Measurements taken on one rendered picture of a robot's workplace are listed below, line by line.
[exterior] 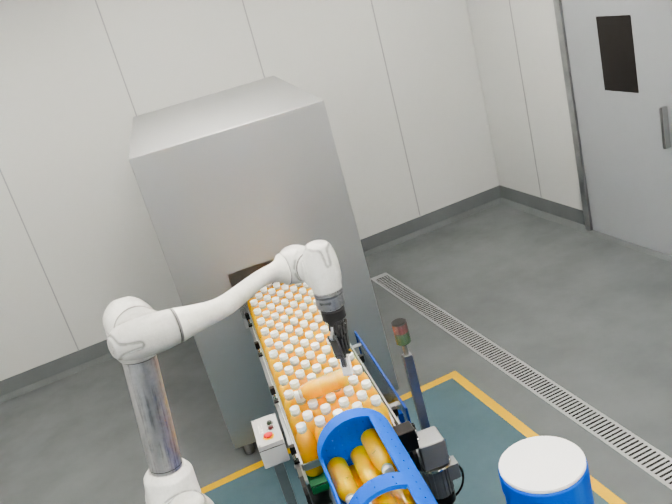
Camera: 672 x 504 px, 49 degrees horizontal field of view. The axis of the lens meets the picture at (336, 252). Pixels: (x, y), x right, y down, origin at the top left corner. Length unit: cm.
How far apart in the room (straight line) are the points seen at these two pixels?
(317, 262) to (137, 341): 56
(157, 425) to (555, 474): 125
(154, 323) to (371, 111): 526
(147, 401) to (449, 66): 568
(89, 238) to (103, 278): 38
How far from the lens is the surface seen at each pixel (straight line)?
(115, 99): 648
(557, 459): 260
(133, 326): 205
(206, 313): 209
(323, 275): 220
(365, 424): 273
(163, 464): 237
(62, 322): 684
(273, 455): 292
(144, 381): 225
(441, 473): 315
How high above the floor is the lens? 268
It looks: 21 degrees down
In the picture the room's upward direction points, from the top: 15 degrees counter-clockwise
